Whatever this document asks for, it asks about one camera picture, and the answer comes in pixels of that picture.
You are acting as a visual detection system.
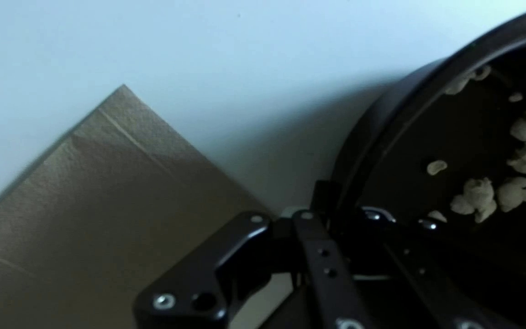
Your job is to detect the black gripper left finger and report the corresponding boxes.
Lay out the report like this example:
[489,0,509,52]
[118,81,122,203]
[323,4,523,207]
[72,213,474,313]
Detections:
[133,213,293,329]

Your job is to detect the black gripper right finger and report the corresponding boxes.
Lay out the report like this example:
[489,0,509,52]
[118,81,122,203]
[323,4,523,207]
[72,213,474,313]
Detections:
[293,207,526,329]

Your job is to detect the black bowl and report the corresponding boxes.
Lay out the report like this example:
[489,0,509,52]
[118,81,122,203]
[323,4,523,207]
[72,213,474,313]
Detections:
[330,13,526,269]

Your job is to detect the popcorn pieces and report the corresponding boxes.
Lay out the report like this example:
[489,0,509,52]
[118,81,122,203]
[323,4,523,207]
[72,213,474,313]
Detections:
[425,66,526,225]

